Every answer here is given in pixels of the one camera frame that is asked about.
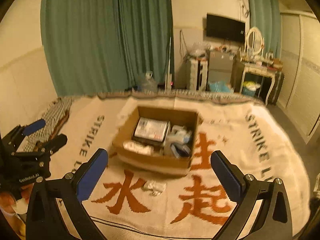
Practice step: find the green curtain left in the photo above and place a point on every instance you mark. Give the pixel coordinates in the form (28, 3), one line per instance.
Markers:
(94, 46)

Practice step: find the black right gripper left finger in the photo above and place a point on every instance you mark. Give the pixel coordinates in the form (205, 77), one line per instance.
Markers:
(44, 219)

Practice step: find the grey mini fridge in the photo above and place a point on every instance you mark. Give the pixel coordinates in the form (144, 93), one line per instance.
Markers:
(220, 67)

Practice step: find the white oval vanity mirror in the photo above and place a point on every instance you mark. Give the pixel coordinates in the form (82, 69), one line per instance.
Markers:
(254, 42)

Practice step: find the checkered grey bedsheet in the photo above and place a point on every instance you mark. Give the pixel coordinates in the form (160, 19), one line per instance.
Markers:
(55, 116)

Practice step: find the green curtain right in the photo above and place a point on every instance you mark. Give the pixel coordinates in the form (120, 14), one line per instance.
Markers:
(265, 15)

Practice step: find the brown cardboard box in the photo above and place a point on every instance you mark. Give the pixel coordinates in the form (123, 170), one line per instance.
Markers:
(157, 162)

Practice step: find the white round plush toy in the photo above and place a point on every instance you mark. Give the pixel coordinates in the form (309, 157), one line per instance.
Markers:
(136, 147)

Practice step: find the white soft cloth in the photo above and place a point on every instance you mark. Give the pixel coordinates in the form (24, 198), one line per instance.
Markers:
(156, 188)

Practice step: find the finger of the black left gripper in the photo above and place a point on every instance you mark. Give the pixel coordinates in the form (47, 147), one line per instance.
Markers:
(53, 145)
(34, 127)

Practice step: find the green curtain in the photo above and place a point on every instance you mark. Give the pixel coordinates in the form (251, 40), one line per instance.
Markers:
(265, 15)
(94, 46)

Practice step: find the white drawer cabinet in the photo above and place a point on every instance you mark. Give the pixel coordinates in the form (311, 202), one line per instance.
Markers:
(196, 71)

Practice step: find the operator left hand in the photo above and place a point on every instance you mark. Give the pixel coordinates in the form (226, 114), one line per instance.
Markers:
(7, 200)

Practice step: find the black wall television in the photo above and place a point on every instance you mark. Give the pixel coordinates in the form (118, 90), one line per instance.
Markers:
(225, 28)

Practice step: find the floral black-white tissue pack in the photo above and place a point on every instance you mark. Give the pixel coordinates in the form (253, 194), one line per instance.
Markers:
(151, 131)

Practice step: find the cream blanket with lettering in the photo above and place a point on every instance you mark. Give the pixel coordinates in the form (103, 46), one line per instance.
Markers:
(194, 206)

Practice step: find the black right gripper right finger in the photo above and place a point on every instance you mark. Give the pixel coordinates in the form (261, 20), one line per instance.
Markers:
(273, 220)

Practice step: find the blue floral tissue pack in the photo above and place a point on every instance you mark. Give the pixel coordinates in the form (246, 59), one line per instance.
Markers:
(178, 142)

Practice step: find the white vanity table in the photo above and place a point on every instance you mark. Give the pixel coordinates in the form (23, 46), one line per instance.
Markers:
(261, 82)

